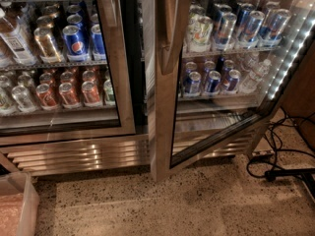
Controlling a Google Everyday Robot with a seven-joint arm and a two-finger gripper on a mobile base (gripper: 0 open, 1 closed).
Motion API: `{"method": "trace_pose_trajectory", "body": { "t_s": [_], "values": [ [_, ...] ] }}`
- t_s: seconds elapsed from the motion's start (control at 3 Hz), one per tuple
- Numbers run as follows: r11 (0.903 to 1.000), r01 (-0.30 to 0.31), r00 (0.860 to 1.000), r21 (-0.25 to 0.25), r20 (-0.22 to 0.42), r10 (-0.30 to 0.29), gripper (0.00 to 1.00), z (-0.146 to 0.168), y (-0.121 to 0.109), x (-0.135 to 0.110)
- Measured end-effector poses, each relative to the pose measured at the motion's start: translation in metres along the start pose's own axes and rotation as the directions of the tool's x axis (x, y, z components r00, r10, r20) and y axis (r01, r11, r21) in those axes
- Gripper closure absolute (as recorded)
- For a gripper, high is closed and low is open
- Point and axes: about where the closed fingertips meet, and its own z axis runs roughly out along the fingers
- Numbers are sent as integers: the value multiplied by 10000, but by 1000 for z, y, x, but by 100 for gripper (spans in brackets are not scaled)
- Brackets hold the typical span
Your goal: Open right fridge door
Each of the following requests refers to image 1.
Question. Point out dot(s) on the silver blue energy can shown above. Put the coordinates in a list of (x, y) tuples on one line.
[(271, 32), (224, 33)]

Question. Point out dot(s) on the iced tea bottle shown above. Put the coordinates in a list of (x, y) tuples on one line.
[(17, 40)]

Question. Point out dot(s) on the red coke can right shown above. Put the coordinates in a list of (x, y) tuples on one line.
[(91, 94)]

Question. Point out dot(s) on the blue pepsi can lower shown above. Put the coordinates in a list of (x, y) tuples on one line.
[(192, 84)]

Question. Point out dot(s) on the red coke can middle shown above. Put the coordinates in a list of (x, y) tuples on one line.
[(69, 96)]

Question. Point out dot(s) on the gold soda can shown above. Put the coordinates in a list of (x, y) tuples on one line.
[(49, 50)]

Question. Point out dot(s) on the white green soda can right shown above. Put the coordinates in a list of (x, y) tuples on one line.
[(201, 34)]

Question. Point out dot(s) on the clear water bottle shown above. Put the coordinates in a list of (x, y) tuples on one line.
[(255, 76)]

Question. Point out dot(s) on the red coke can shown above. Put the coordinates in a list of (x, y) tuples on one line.
[(47, 98), (91, 94), (69, 96)]

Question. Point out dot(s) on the translucent plastic bin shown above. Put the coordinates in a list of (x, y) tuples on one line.
[(18, 205)]

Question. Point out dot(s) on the silver diet coke can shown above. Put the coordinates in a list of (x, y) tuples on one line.
[(24, 99)]

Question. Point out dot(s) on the red coke can left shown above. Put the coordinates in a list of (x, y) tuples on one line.
[(47, 98)]

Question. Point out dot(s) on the fridge glass door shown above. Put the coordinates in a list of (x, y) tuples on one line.
[(100, 21), (220, 108)]

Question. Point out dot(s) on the blue pepsi can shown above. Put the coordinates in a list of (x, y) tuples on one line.
[(192, 84), (76, 43)]

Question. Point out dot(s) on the silver blue energy can right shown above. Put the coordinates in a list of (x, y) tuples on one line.
[(271, 32)]

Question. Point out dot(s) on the stainless steel fridge base grille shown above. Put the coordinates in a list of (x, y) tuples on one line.
[(129, 151)]

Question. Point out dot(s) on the blue pepsi can front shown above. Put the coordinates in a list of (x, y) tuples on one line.
[(76, 43)]

